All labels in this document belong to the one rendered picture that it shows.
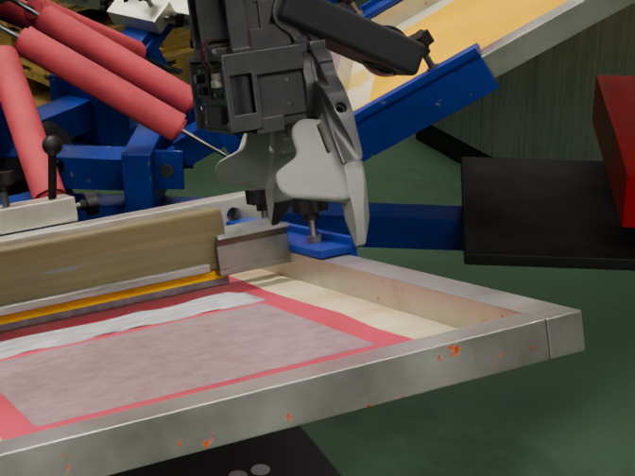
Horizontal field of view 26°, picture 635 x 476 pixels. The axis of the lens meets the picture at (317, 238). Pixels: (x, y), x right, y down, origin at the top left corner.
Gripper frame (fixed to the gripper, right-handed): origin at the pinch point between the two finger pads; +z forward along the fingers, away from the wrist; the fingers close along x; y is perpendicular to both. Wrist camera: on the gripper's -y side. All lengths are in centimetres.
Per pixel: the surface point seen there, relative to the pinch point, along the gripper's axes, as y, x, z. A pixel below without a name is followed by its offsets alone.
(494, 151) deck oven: -204, -317, 44
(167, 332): -4, -55, 18
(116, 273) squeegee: -3, -72, 13
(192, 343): -4, -48, 18
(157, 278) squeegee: -8, -70, 15
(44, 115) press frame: -18, -163, -1
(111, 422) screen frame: 14.2, -13.3, 13.7
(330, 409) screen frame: -3.8, -12.1, 16.8
